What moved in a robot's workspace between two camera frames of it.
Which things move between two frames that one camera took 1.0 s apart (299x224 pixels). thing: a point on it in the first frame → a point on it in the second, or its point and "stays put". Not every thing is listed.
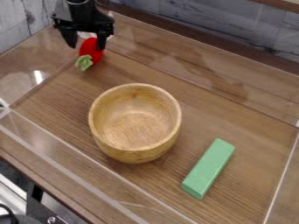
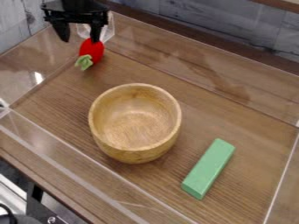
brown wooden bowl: x=133 y=120 stays put
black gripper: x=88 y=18 → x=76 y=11
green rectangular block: x=207 y=170 stays put
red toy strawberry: x=91 y=55 stays put
